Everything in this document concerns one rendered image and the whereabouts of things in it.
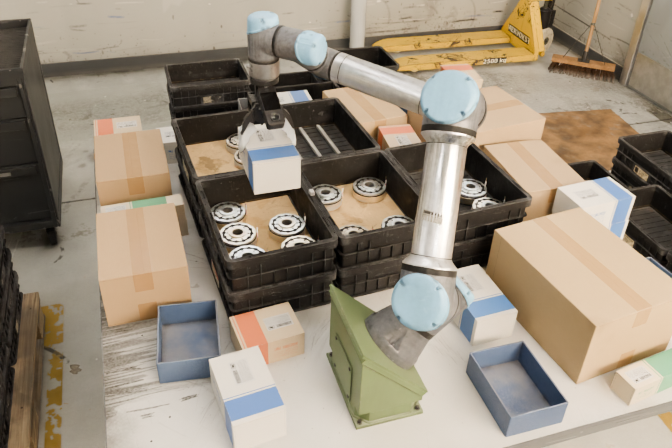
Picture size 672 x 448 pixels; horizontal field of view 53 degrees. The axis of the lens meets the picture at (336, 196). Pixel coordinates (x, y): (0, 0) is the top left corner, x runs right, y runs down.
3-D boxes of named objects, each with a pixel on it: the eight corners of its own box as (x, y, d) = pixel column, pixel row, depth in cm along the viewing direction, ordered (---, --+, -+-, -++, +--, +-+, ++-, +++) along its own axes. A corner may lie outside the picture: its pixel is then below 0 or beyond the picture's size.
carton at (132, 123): (142, 133, 247) (139, 115, 243) (144, 149, 238) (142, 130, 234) (96, 138, 243) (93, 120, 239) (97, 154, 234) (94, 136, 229)
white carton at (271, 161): (300, 188, 171) (300, 157, 166) (254, 194, 168) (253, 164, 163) (281, 150, 187) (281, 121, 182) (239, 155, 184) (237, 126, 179)
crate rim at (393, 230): (441, 225, 183) (442, 218, 182) (340, 247, 174) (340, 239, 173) (381, 155, 214) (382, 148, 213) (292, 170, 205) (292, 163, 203)
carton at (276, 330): (288, 322, 179) (288, 301, 175) (304, 353, 170) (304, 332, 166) (230, 338, 174) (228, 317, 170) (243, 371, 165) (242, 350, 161)
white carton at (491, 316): (511, 335, 178) (518, 311, 173) (472, 346, 174) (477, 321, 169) (473, 288, 193) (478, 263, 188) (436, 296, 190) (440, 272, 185)
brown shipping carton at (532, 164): (576, 224, 221) (588, 183, 213) (517, 233, 216) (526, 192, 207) (531, 177, 245) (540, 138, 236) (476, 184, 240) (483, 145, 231)
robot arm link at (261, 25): (270, 22, 152) (238, 16, 155) (271, 68, 158) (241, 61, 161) (287, 13, 157) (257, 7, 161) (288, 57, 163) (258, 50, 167)
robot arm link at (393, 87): (501, 103, 156) (324, 41, 174) (494, 93, 146) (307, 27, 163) (481, 149, 157) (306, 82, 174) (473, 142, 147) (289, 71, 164)
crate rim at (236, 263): (340, 247, 174) (340, 239, 173) (226, 271, 164) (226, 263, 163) (292, 170, 205) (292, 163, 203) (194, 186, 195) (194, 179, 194)
